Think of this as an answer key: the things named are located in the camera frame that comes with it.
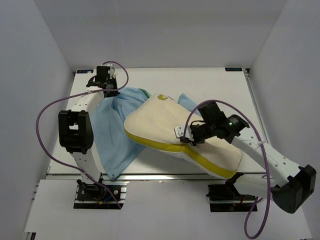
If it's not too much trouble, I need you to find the cream yellow-edged pillow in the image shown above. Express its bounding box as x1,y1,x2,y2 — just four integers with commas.
124,94,243,179

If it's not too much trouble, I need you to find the light blue pillowcase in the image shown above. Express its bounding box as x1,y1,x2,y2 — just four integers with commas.
90,87,200,181

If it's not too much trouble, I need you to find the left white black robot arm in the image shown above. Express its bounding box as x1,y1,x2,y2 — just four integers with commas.
58,64,119,200

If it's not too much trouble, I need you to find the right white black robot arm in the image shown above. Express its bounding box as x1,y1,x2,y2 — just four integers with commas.
180,99,317,214

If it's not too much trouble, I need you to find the left blue corner label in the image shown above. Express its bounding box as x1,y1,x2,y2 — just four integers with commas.
76,69,94,74

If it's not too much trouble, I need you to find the blue corner label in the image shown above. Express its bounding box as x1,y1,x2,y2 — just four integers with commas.
76,69,94,74
224,67,243,72

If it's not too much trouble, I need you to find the right blue corner label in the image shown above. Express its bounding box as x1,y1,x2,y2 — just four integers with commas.
224,67,243,72

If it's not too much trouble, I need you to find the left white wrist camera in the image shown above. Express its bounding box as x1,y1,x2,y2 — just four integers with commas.
105,64,118,79

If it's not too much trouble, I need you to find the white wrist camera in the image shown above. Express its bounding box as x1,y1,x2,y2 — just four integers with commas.
105,64,118,79
174,125,194,143

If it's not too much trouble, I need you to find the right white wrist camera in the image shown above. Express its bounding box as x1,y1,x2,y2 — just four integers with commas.
174,125,194,143

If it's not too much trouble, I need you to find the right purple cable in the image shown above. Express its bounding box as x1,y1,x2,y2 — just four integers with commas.
183,99,272,239

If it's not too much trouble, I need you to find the purple cable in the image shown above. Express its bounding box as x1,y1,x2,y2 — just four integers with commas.
35,60,130,210
183,99,272,239

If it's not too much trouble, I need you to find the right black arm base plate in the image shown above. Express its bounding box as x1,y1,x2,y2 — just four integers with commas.
206,184,256,213

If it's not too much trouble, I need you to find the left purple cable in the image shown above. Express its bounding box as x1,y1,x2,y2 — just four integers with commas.
35,60,130,210

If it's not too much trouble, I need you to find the aluminium table front rail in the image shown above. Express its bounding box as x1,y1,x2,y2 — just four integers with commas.
47,172,284,183

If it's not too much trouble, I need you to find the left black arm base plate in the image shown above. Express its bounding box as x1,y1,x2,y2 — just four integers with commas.
73,183,127,210

